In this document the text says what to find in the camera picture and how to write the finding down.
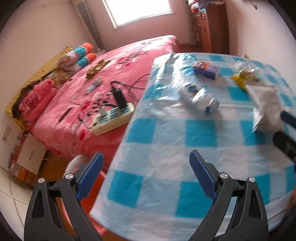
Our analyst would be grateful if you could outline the golden brown cloth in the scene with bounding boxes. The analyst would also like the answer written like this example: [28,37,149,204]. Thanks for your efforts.
[87,60,111,79]

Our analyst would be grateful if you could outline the small white tube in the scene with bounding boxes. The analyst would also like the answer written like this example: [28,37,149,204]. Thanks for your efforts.
[85,76,103,94]

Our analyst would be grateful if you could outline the pink plush pillow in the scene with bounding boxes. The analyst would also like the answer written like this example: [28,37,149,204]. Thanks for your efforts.
[20,79,54,109]
[21,88,57,121]

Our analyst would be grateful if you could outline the pale rounded plastic container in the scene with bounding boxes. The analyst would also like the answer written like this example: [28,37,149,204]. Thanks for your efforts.
[65,155,93,175]

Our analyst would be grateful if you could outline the yellow headboard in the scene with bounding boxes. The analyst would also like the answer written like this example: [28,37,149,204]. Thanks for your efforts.
[6,46,74,126]

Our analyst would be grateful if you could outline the brown wooden cabinet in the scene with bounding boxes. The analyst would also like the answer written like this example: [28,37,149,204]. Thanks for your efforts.
[194,2,229,55]

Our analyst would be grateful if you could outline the teal orange bolster pillow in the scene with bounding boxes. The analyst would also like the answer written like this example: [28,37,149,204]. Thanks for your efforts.
[77,53,97,68]
[73,42,93,57]

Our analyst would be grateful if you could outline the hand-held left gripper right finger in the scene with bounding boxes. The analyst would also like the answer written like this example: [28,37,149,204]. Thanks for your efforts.
[185,150,270,241]

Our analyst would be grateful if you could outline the black cable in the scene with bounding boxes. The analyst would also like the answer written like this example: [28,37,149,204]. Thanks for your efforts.
[111,73,151,102]

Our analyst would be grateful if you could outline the cream power strip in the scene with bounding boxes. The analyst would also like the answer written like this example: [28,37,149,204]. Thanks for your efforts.
[91,103,136,136]

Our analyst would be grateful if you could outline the window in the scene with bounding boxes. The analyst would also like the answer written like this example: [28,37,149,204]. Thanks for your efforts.
[103,0,173,29]

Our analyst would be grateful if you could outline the black charger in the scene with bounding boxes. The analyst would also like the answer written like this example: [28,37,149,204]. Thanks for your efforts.
[111,86,128,109]

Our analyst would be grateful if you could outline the small blue box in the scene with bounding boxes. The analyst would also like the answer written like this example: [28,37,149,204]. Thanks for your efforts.
[193,61,221,80]

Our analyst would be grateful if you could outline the blue checkered tablecloth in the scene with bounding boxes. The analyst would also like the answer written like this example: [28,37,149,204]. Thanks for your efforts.
[89,53,296,240]

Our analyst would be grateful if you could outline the brown floral pillow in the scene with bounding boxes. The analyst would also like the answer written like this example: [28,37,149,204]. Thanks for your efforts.
[44,68,72,90]

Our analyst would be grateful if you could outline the rolled patterned pillows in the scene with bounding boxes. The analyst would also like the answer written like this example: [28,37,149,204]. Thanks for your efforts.
[57,51,80,75]

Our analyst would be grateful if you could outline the yellow snack wrapper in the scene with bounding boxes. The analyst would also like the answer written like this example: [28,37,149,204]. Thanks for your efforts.
[231,69,263,90]

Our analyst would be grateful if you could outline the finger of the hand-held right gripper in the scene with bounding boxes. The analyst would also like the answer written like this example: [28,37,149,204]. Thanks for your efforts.
[272,132,296,163]
[280,111,296,129]

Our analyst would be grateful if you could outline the pink printed bed blanket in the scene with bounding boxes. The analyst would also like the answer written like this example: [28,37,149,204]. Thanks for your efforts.
[29,35,182,163]

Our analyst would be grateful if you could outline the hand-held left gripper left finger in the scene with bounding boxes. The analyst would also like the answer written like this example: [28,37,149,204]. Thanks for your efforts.
[24,152,104,241]

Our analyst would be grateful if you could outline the folded quilt on cabinet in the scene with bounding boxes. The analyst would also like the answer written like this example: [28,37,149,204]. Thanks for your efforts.
[187,0,226,10]

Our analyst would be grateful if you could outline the grey patterned curtain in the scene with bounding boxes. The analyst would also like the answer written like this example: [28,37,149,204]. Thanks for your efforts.
[72,0,103,50]
[185,7,200,44]

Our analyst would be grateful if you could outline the white plastic bottle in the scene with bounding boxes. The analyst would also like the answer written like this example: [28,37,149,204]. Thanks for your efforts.
[235,59,260,76]

